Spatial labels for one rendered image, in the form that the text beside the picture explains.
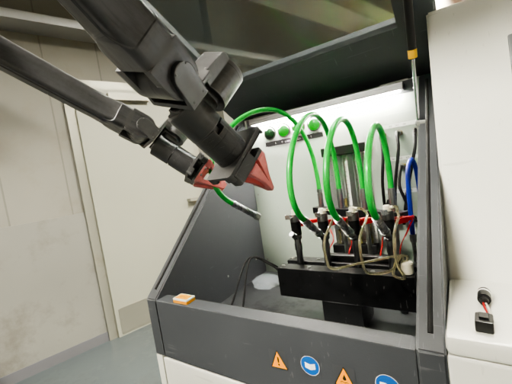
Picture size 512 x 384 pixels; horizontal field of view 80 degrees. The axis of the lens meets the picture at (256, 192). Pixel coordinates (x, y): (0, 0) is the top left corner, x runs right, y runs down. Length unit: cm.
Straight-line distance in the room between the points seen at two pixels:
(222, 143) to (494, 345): 46
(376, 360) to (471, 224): 33
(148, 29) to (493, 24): 69
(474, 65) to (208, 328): 81
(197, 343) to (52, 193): 218
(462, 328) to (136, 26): 58
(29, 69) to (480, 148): 92
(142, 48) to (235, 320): 56
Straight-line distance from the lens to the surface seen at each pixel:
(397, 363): 60
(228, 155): 46
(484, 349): 56
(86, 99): 78
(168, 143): 79
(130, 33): 37
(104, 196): 285
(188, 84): 40
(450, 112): 79
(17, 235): 281
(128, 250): 293
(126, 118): 78
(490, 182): 76
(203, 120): 44
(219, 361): 82
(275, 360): 71
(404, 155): 103
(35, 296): 289
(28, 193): 282
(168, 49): 39
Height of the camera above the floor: 126
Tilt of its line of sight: 5 degrees down
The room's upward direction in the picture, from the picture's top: 8 degrees counter-clockwise
